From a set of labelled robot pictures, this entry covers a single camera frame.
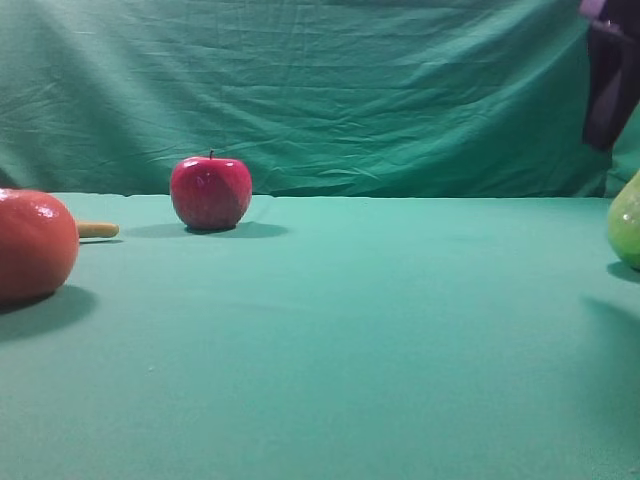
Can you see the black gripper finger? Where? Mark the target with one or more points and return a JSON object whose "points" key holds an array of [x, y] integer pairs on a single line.
{"points": [[612, 41]]}

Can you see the green pear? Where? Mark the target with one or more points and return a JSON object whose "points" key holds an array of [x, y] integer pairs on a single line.
{"points": [[623, 223]]}

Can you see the green backdrop cloth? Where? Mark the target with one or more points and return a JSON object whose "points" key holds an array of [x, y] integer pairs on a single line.
{"points": [[318, 98]]}

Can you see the green table cloth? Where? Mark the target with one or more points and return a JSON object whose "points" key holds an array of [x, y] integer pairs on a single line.
{"points": [[331, 338]]}

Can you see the red apple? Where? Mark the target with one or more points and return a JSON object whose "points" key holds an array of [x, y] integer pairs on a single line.
{"points": [[210, 193]]}

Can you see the yellow stick-shaped object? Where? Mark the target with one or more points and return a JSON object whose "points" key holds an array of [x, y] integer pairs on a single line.
{"points": [[97, 229]]}

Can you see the orange round fruit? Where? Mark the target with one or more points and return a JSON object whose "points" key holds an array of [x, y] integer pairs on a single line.
{"points": [[39, 244]]}

